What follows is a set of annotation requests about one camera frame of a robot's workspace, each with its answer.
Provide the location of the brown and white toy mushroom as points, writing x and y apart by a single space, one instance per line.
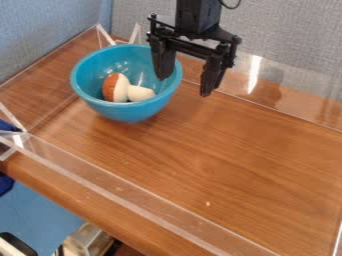
120 91

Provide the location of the clear acrylic table barrier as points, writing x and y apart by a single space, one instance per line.
229 175

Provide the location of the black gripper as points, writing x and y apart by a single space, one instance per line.
197 36

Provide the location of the black object bottom left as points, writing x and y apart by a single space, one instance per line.
14 247

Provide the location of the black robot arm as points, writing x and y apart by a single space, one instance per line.
201 7

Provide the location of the dark blue cloth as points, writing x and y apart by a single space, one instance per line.
6 180

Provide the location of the blue ceramic bowl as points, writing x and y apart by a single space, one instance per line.
132 60

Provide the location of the metal table leg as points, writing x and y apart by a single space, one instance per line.
89 241

